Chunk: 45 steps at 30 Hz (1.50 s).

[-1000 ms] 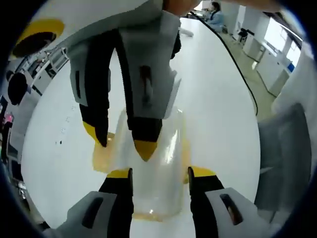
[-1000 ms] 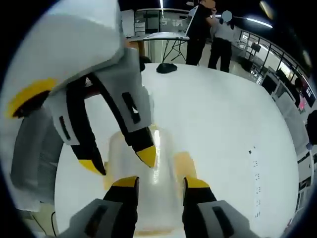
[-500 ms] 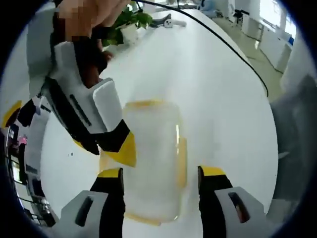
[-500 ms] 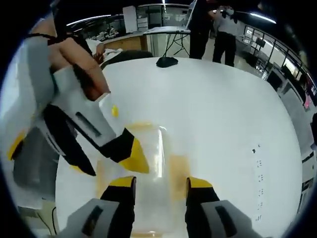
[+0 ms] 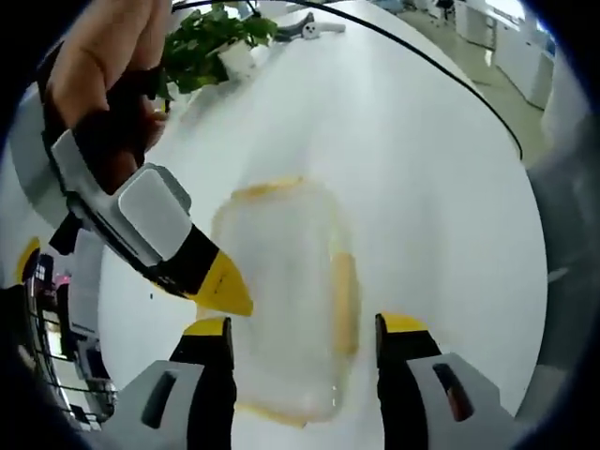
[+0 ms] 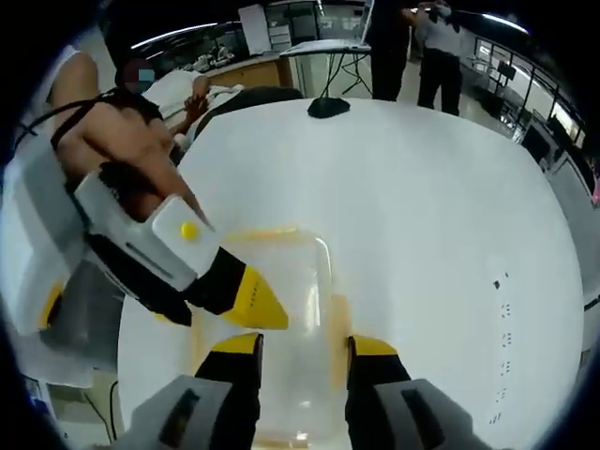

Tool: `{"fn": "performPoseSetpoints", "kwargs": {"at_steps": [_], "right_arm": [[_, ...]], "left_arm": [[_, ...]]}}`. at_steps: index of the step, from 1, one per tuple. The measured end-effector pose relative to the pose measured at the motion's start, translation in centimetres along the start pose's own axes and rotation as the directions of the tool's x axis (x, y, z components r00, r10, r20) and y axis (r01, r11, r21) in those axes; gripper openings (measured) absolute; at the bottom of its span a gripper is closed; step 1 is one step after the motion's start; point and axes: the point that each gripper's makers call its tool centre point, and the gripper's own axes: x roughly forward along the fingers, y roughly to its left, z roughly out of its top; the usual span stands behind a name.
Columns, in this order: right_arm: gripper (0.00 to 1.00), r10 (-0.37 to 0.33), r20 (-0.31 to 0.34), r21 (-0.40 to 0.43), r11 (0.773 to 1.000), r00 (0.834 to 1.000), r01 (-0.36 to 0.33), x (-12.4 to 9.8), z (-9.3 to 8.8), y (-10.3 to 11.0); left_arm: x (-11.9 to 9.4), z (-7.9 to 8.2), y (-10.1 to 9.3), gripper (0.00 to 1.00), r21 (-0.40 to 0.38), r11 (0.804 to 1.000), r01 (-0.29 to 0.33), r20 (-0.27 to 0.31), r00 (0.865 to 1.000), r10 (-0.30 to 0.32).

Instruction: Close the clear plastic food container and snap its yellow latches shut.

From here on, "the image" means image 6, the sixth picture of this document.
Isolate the clear box with yellow buckle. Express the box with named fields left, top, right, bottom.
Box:
left=187, top=223, right=357, bottom=445

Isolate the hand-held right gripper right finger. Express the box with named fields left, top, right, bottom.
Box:
left=345, top=335, right=475, bottom=450

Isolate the black office chair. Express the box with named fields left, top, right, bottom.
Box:
left=200, top=85, right=306, bottom=138

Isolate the white folding table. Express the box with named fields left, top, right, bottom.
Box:
left=279, top=38, right=375, bottom=98

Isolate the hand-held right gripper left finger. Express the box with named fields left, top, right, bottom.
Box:
left=130, top=332, right=263, bottom=450

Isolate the person's left hand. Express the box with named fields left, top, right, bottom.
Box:
left=69, top=125, right=215, bottom=232

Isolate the thin black floor cable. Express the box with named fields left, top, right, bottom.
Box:
left=82, top=378, right=119, bottom=443

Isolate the small black object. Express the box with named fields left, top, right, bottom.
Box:
left=306, top=97, right=353, bottom=120

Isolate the wooden counter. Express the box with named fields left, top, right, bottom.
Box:
left=205, top=52, right=294, bottom=91

